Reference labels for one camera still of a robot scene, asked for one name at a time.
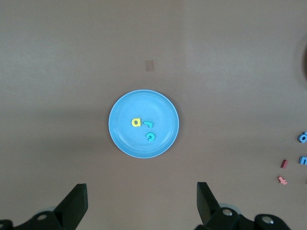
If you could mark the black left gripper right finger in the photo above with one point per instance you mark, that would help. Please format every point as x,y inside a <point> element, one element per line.
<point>206,203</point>

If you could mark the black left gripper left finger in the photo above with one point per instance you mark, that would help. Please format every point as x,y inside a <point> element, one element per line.
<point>74,206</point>

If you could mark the teal foam letter c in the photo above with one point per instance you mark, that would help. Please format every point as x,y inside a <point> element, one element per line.
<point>152,136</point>

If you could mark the teal foam letter r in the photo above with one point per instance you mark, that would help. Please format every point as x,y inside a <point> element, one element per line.
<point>146,123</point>

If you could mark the yellow foam letter a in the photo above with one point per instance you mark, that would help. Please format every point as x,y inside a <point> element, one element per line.
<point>133,122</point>

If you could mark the pink foam letter f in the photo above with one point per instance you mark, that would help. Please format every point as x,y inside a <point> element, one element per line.
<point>282,180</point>

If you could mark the red foam letter l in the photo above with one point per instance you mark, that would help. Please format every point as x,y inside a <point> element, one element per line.
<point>284,164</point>

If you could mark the blue foam letter m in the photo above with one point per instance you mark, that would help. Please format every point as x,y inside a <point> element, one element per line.
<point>301,160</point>

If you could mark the blue foam letter p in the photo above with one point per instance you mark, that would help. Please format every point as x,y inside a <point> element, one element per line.
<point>301,138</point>

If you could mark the blue plate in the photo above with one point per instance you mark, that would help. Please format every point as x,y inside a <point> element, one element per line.
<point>144,105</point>

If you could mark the brown tape patch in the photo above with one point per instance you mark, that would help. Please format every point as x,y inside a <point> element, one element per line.
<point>149,65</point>

